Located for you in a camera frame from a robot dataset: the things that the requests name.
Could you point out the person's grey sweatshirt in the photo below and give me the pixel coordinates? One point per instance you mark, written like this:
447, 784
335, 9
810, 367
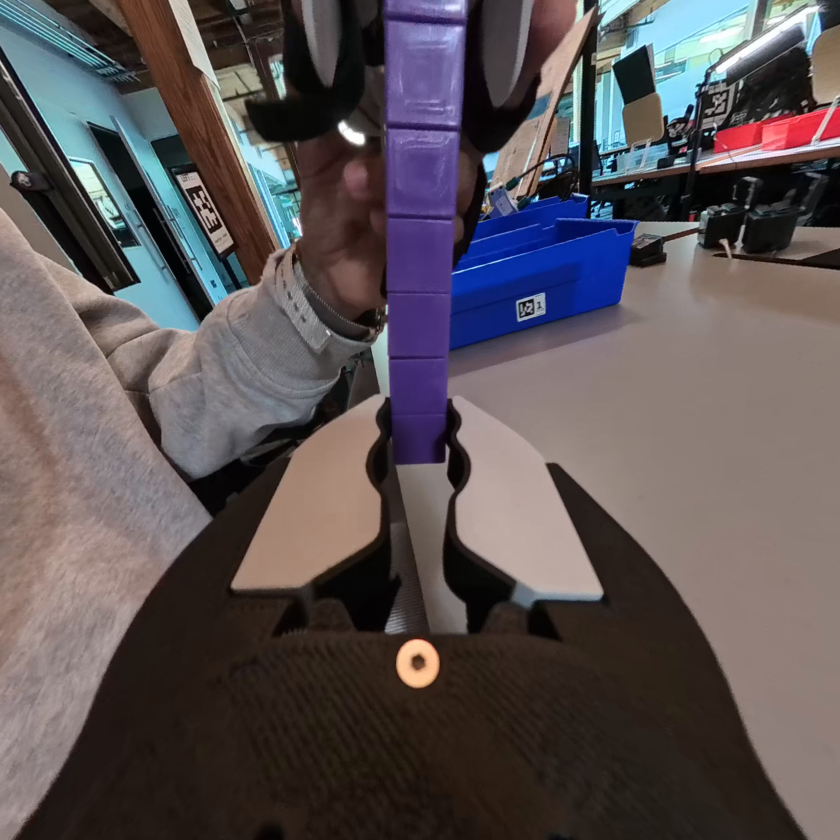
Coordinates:
65, 492

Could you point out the blue bin with marker label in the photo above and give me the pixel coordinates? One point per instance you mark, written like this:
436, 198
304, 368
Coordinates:
558, 282

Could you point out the person's left forearm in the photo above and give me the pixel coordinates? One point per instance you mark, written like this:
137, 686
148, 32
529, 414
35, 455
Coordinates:
249, 367

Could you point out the person's left hand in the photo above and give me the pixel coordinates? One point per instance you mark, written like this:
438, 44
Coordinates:
341, 223

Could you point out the silver wristwatch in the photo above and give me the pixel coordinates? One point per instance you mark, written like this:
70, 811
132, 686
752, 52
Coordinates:
367, 320

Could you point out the plywood board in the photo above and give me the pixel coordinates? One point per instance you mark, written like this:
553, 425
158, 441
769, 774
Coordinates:
551, 98

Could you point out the purple segmented bar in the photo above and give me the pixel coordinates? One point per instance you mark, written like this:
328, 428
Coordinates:
420, 262

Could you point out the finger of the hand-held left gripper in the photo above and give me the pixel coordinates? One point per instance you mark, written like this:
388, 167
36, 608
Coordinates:
328, 39
508, 46

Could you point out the black device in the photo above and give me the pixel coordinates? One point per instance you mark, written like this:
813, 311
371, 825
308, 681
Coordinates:
781, 223
722, 220

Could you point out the black door frame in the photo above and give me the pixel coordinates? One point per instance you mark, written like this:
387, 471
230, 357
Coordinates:
98, 249

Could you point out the red plastic bin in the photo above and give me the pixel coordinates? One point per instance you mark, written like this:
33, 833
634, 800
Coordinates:
800, 128
738, 139

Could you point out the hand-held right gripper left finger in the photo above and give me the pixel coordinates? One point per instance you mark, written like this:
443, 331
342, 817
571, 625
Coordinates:
315, 512

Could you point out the wooden background desk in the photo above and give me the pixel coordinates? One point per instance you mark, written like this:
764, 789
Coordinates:
754, 159

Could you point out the blue plastic bin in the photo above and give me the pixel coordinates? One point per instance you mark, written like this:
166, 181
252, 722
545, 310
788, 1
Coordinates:
525, 213

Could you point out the framed marker sign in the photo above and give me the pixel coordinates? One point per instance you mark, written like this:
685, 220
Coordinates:
207, 210

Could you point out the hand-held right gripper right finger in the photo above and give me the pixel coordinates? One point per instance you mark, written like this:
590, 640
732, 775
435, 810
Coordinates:
525, 518

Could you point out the small black box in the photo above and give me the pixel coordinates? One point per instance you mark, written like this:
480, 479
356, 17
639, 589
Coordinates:
648, 251

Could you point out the black pole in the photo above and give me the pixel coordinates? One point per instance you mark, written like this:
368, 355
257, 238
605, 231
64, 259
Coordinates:
589, 131

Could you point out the grey desk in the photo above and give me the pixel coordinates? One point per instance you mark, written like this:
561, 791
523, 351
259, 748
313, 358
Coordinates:
656, 426

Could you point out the wooden post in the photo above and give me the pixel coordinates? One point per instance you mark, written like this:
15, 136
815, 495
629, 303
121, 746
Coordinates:
197, 131

